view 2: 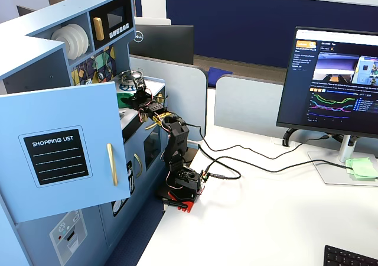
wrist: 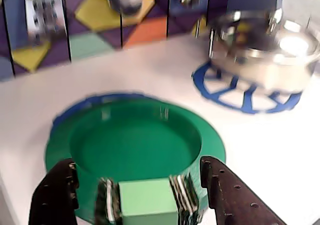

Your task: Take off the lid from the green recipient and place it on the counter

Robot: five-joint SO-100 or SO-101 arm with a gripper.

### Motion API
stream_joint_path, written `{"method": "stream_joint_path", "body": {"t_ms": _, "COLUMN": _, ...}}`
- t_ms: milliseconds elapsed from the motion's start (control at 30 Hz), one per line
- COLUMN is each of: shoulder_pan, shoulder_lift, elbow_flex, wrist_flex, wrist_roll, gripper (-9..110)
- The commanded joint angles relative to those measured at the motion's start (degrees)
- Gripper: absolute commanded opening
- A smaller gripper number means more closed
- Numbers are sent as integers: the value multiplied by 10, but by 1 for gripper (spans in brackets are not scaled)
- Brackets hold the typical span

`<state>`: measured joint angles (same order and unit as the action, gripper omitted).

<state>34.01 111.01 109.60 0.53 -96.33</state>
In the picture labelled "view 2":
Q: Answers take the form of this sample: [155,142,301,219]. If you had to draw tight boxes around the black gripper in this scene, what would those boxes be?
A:
[119,89,155,111]

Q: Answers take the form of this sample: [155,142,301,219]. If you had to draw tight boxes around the red arm base clamp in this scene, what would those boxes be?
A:
[155,189,205,214]

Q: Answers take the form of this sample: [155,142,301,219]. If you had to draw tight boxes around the green toy pot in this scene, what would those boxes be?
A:
[116,93,135,108]

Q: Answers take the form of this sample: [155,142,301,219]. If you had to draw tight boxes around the silver toy pot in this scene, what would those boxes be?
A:
[119,69,146,85]

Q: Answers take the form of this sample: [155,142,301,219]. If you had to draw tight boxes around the grey desk divider panel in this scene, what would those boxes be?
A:
[213,74,294,134]
[129,55,208,143]

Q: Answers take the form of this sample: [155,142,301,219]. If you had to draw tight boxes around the black Dell monitor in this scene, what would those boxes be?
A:
[128,23,195,66]

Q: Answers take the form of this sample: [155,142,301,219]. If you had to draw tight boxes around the black toy microwave door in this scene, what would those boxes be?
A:
[88,0,133,50]

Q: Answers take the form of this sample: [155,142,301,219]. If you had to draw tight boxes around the white toy plates stack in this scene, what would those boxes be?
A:
[51,23,90,61]

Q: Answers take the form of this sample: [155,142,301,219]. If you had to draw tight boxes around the blue chair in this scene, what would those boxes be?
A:
[207,67,233,89]

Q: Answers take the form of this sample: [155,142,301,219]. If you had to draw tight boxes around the blue shopping list cupboard door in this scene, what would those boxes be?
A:
[0,81,132,224]

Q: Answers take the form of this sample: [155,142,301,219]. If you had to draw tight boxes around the blue toy kitchen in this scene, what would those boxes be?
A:
[0,0,167,266]

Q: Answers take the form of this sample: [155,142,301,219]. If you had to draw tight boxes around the lit computer monitor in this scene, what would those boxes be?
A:
[275,26,378,137]

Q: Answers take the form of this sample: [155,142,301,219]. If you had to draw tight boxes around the silver monitor stand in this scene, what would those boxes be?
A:
[307,134,378,187]

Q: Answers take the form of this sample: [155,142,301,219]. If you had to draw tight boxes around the green sticky notes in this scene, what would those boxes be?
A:
[344,157,378,181]

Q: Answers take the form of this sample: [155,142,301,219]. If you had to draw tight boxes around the black keyboard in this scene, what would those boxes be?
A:
[322,244,378,266]

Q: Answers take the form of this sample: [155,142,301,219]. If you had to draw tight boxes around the black cable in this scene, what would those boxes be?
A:
[188,123,331,161]
[198,144,353,180]

